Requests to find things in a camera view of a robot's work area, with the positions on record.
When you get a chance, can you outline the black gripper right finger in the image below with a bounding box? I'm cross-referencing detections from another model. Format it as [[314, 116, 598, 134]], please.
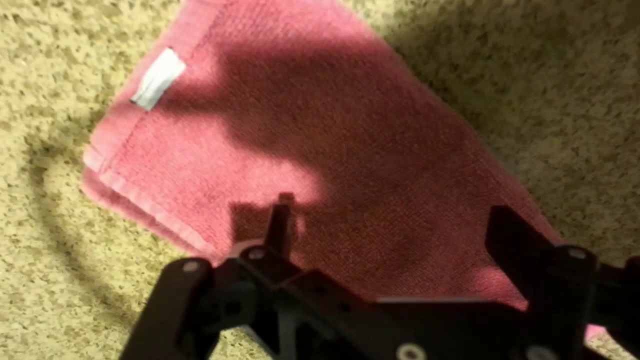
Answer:
[[484, 203, 640, 360]]

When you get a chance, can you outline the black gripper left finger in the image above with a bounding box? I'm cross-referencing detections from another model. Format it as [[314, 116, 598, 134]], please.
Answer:
[[118, 191, 312, 360]]

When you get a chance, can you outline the pink cloth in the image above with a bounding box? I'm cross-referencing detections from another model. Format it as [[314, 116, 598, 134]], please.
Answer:
[[77, 0, 608, 343]]

